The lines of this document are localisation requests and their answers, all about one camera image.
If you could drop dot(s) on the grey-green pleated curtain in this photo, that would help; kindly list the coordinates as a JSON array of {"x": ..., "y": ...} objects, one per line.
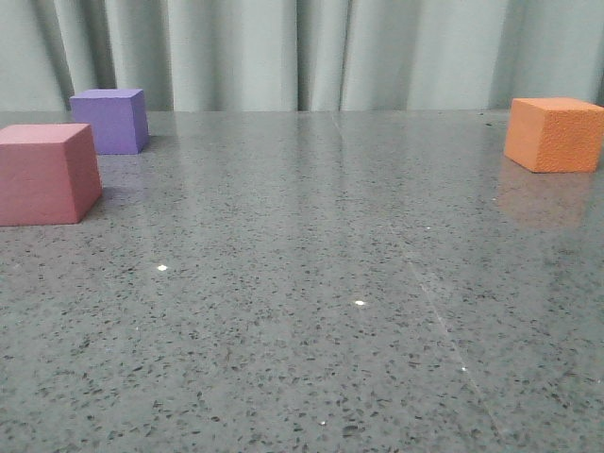
[{"x": 301, "y": 55}]

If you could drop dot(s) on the pink foam cube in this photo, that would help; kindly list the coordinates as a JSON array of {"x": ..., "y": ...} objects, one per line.
[{"x": 49, "y": 174}]

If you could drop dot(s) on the purple foam cube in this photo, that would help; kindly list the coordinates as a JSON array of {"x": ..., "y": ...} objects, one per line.
[{"x": 117, "y": 116}]

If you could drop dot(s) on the orange foam cube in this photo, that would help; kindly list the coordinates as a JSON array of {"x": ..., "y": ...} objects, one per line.
[{"x": 554, "y": 135}]

